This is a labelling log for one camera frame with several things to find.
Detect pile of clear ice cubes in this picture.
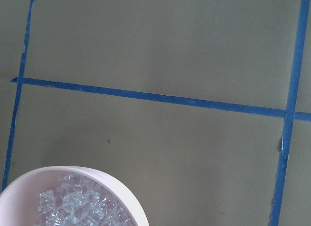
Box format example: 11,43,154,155
36,173,135,226

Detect pink bowl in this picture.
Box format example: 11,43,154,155
0,166,149,226

